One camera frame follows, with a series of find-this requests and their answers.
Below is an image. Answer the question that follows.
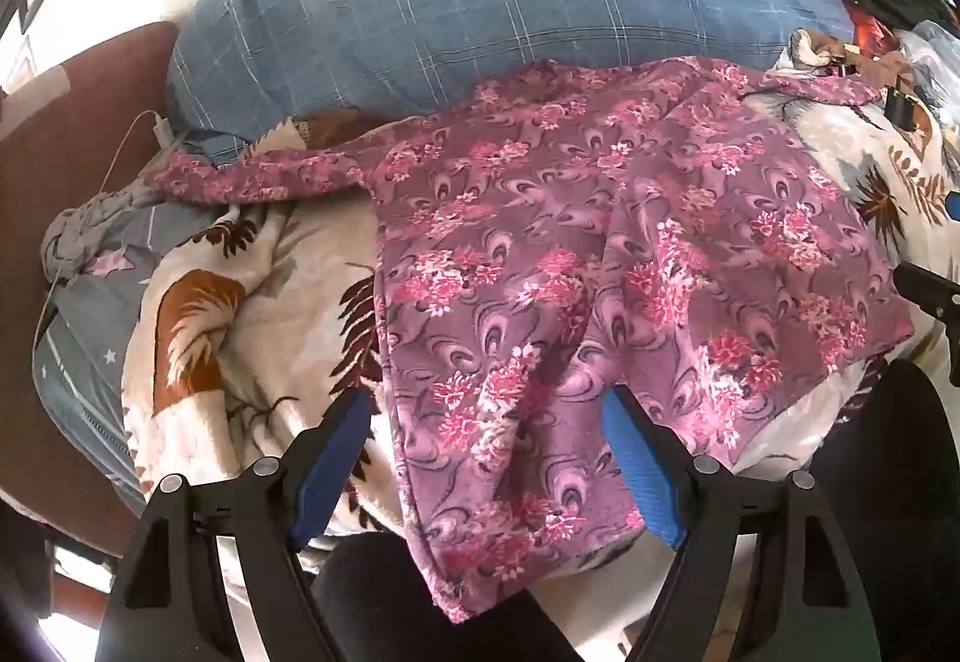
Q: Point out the white charging cable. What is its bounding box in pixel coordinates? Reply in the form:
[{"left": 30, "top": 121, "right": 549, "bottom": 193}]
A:
[{"left": 41, "top": 111, "right": 182, "bottom": 333}]

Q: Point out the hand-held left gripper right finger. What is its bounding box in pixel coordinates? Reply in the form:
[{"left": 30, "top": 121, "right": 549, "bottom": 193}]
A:
[{"left": 604, "top": 384, "right": 882, "bottom": 662}]

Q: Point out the blue plaid quilt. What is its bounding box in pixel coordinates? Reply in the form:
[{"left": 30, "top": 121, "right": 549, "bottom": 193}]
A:
[{"left": 166, "top": 0, "right": 856, "bottom": 164}]

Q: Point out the grey star-print bedsheet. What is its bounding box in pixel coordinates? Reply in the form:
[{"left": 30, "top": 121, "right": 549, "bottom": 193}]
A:
[{"left": 34, "top": 182, "right": 226, "bottom": 517}]

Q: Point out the cream leaf-print blanket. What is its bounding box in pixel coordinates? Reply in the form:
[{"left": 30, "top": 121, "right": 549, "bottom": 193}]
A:
[{"left": 124, "top": 28, "right": 960, "bottom": 558}]

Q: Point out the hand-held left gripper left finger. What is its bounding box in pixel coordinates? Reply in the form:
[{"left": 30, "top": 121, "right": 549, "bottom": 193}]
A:
[{"left": 94, "top": 388, "right": 376, "bottom": 662}]

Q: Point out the purple floral garment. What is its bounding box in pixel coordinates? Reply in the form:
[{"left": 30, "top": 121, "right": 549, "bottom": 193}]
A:
[{"left": 146, "top": 56, "right": 916, "bottom": 625}]

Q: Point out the brown headboard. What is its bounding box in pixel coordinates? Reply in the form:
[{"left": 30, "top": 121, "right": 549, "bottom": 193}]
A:
[{"left": 0, "top": 21, "right": 181, "bottom": 539}]

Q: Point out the grey knitted cloth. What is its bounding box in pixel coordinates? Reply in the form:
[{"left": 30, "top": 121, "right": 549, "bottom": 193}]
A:
[{"left": 41, "top": 186, "right": 162, "bottom": 281}]

